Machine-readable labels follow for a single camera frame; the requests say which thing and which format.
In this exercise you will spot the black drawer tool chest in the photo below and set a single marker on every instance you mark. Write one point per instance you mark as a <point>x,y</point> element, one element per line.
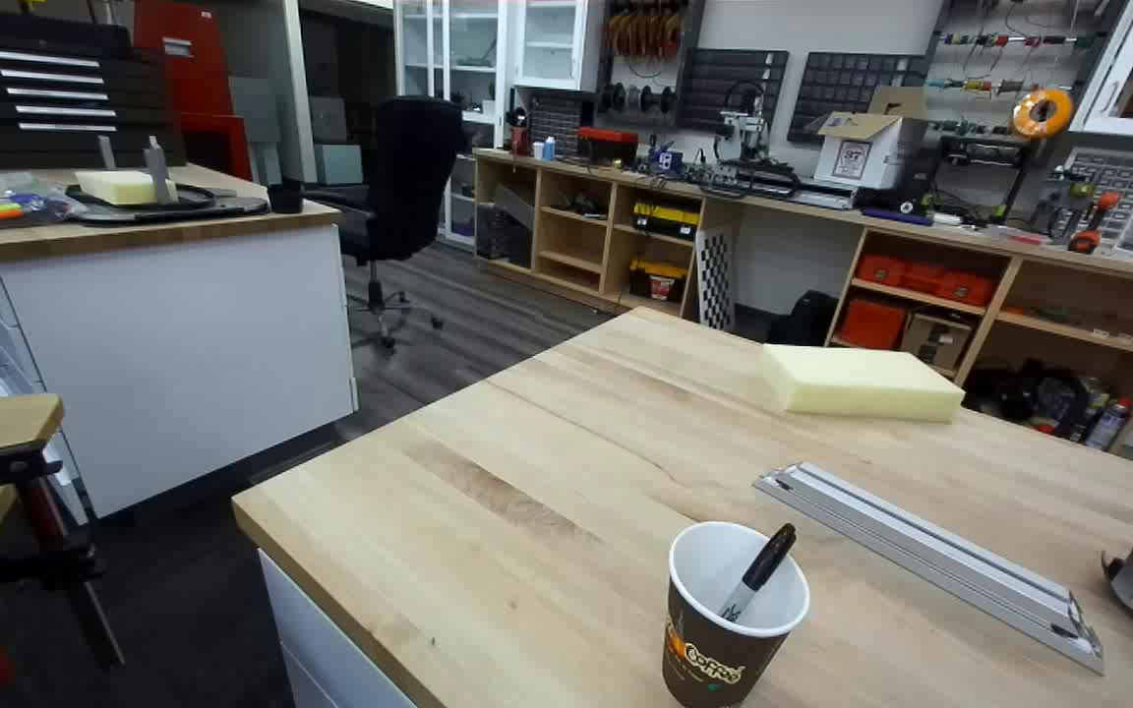
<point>55,90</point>

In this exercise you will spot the black backpack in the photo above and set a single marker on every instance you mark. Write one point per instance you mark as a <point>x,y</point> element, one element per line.
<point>809,320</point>

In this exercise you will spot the white glass door cabinet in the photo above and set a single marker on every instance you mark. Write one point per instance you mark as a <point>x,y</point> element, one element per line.
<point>554,39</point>

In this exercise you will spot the white cabinet with wood top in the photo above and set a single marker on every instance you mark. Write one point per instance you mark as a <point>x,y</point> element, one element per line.
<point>187,340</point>

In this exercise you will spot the small black cup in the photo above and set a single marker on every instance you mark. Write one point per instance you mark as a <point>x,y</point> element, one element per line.
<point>285,197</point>

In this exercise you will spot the orange filament spool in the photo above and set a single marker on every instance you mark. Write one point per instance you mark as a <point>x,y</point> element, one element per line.
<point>1030,117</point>

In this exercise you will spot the wide dark pegboard panel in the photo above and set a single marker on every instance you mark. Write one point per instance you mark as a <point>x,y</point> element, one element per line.
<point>857,83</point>

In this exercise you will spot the black flat tray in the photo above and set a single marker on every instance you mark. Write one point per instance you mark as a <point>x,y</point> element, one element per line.
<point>200,201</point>

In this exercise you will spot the yellow black tool case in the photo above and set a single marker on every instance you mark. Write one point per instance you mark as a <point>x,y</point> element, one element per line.
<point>667,219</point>

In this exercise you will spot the red storage bins row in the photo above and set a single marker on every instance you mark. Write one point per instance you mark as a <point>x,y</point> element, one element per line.
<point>926,278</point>

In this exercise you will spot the red metal cabinet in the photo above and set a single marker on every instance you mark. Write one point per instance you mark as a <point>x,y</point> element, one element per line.
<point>187,64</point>

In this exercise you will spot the narrow dark pegboard panel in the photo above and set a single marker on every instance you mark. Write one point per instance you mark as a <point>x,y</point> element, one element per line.
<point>731,79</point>

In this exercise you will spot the brown paper cup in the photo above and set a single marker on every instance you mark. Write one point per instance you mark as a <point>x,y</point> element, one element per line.
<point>710,663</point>

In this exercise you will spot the black marker pen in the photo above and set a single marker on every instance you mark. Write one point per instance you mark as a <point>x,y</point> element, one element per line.
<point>765,565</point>

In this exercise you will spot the white cardboard box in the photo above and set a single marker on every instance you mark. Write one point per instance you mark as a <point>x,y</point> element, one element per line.
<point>857,156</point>

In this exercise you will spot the small yellow foam pad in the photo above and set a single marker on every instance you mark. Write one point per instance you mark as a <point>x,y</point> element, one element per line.
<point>118,191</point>

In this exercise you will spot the pale yellow foam block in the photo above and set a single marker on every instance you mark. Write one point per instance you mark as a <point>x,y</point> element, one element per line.
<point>857,383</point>

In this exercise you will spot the black office chair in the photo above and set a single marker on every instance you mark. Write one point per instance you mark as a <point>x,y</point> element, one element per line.
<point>406,172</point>

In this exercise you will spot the white wall cabinet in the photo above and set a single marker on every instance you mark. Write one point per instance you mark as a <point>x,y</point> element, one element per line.
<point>1120,79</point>

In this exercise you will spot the aluminium extrusion rail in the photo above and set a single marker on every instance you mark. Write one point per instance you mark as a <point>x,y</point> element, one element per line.
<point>934,557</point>

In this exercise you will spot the clear plastic bottle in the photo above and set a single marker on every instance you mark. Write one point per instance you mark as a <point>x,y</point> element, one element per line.
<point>159,172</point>

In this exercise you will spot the red toolbox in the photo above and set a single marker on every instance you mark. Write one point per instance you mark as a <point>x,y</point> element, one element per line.
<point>606,142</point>

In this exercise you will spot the orange storage bin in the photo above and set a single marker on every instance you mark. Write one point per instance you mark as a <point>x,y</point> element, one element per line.
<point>871,324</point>

